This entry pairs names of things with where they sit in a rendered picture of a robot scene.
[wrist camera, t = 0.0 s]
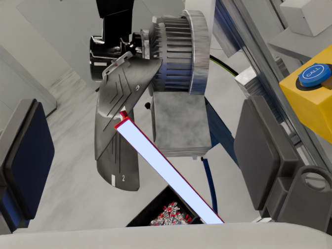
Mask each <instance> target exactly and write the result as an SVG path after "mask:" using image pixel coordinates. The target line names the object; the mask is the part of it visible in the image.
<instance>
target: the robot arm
mask: <svg viewBox="0 0 332 249"><path fill-rule="evenodd" d="M234 152H235V155H236V158H237V160H238V163H239V166H240V169H241V172H242V175H243V178H244V181H245V184H246V186H247V189H248V192H249V195H250V198H251V201H252V204H253V207H254V209H255V210H258V211H259V214H260V216H261V218H271V219H273V220H274V221H275V222H244V223H217V224H189V225H164V226H141V227H120V228H99V229H78V230H58V231H41V232H28V233H16V234H13V232H14V231H15V230H17V228H28V226H29V223H30V220H32V219H34V218H35V216H36V213H37V210H38V207H39V204H40V200H41V197H42V193H43V190H44V187H45V184H46V180H47V177H48V174H49V171H50V168H51V164H52V161H53V158H54V154H55V149H54V145H53V141H52V138H51V134H50V130H49V127H48V123H47V120H46V116H45V113H44V109H43V106H42V103H41V102H38V101H37V100H36V99H35V98H32V99H20V101H19V103H18V105H17V106H16V108H15V110H14V112H13V114H12V116H11V117H10V119H9V121H8V123H7V125H6V127H5V128H4V129H2V130H1V131H0V249H332V174H331V173H329V172H328V171H327V170H325V169H323V168H321V167H318V166H311V165H307V166H306V165H305V163H304V161H303V160H302V158H301V156H300V155H299V153H298V151H297V150H296V148H295V146H294V144H293V143H292V141H291V139H290V137H289V136H288V134H287V132H286V131H285V129H284V127H283V126H282V125H281V124H278V122H277V120H276V118H275V116H274V115H273V113H272V111H271V109H270V108H269V106H268V104H267V102H266V101H265V99H264V97H263V96H249V97H248V99H245V100H244V102H243V106H242V110H241V114H240V119H239V123H238V127H237V132H236V136H235V140H234Z"/></svg>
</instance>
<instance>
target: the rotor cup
mask: <svg viewBox="0 0 332 249"><path fill-rule="evenodd" d="M94 37H102V36H91V37H90V47H89V54H90V75H91V79H92V81H94V82H101V81H103V76H102V73H103V71H104V70H105V69H106V68H107V67H109V66H110V65H111V64H112V63H111V61H112V60H113V59H115V60H117V59H119V58H120V57H121V56H122V55H124V54H125V53H126V52H128V51H130V52H131V53H132V54H133V56H135V55H136V56H138V57H141V58H143V53H142V37H141V33H140V32H133V34H132V38H131V42H124V41H123V40H122V38H119V39H116V40H113V41H110V42H107V43H104V40H102V39H95V38H94ZM95 62H96V63H107V66H100V65H94V63H95Z"/></svg>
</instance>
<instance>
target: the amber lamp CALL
mask: <svg viewBox="0 0 332 249"><path fill-rule="evenodd" d="M321 85H322V86H323V87H325V88H327V89H329V90H332V76H330V77H329V78H327V79H326V80H325V81H323V82H322V83H321Z"/></svg>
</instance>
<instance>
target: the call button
mask: <svg viewBox="0 0 332 249"><path fill-rule="evenodd" d="M330 75H331V70H330V68H329V66H328V65H327V64H322V63H319V64H318V63H314V64H313V65H311V66H309V67H307V68H306V69H305V70H303V71H302V73H301V74H299V75H298V76H299V81H300V82H301V84H302V85H303V86H305V87H310V86H315V85H318V84H320V83H322V82H323V81H325V80H326V79H327V78H329V77H330Z"/></svg>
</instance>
